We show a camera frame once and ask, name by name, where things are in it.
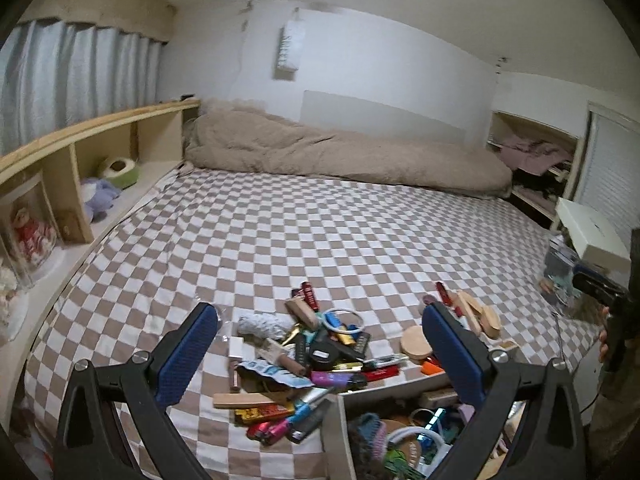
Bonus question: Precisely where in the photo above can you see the thin wooden strip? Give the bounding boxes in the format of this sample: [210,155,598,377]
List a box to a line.
[212,392,287,410]

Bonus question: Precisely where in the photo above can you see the white shoe box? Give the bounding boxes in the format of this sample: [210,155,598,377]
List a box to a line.
[556,197,632,273]

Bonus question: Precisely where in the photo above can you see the checkered bedsheet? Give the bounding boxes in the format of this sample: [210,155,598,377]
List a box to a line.
[22,166,601,480]

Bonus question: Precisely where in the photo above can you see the wooden roller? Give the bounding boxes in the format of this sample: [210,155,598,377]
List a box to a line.
[257,337,308,377]

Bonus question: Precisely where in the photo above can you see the blue white packet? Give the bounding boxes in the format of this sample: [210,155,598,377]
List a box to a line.
[235,360,314,391]

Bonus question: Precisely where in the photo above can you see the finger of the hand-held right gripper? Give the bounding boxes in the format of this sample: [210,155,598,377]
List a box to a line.
[572,267,630,308]

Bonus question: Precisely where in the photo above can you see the green plush toy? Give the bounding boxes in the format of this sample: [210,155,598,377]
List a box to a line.
[97,156,142,189]

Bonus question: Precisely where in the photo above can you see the white cloth bundle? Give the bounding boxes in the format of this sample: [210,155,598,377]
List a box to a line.
[237,312,287,342]

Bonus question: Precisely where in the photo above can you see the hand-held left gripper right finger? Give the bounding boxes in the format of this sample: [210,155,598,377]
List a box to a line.
[421,302,587,480]

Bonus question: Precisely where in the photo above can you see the doll in red dress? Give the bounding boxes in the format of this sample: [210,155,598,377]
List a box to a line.
[12,207,58,261]

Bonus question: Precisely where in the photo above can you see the beige duvet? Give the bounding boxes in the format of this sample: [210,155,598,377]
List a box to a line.
[182,99,514,197]

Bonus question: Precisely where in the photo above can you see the pink lighter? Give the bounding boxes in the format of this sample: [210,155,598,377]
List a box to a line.
[247,419,292,445]

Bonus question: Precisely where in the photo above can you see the grooved wooden stick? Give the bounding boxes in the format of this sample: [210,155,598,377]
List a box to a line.
[456,290,483,333]

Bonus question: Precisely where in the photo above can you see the white ring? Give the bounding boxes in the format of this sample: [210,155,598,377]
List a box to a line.
[322,307,364,337]

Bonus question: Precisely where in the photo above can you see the half-oval wooden piece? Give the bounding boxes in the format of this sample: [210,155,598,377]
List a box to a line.
[472,305,502,341]

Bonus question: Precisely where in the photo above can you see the clear plastic container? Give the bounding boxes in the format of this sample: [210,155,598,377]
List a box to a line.
[540,237,608,317]

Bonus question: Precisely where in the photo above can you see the white paper bag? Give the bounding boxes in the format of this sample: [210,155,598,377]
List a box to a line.
[274,7,307,75]

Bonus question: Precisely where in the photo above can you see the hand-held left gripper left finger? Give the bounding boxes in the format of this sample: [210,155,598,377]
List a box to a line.
[54,302,220,480]

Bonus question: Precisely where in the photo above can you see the white cardboard box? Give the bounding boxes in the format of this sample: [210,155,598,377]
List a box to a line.
[320,360,526,480]

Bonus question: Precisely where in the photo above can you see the wooden closet niche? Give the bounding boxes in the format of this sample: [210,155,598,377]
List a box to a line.
[487,110,586,228]

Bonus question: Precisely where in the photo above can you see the purple plush toy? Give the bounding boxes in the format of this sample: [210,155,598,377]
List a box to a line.
[79,177,122,222]

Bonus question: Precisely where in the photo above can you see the pink clothes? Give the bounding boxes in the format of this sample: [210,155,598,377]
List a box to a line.
[500,135,573,176]

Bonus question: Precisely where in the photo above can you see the window blind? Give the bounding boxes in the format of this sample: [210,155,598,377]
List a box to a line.
[575,105,640,241]

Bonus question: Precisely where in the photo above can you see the round wooden lid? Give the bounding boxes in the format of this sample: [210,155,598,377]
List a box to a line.
[400,326,434,361]

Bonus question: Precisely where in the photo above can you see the person's right hand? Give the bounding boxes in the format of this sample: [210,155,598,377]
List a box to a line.
[597,309,611,363]

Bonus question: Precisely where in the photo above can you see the wooden shelf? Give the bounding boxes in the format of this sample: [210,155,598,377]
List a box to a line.
[0,99,202,346]

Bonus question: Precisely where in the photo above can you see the grey curtain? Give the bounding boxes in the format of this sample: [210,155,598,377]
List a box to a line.
[0,19,167,157]

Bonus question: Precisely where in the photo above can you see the pile of colourful lighters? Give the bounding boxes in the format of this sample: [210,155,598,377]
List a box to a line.
[235,310,401,445]

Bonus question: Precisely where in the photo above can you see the red doll in clear case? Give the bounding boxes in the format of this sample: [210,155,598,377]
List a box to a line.
[0,172,65,288]

